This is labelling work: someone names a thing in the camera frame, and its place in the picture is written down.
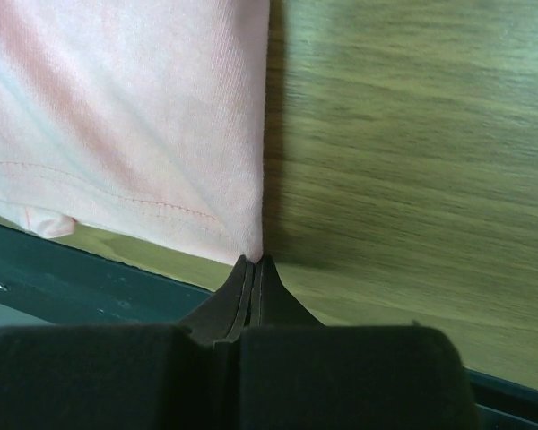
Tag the pink t shirt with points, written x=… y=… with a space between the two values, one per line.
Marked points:
x=143 y=118

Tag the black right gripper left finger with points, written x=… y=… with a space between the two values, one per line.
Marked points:
x=222 y=316

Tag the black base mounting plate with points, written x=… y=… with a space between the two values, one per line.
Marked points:
x=108 y=353

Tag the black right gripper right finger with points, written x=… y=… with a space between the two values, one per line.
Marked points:
x=270 y=303

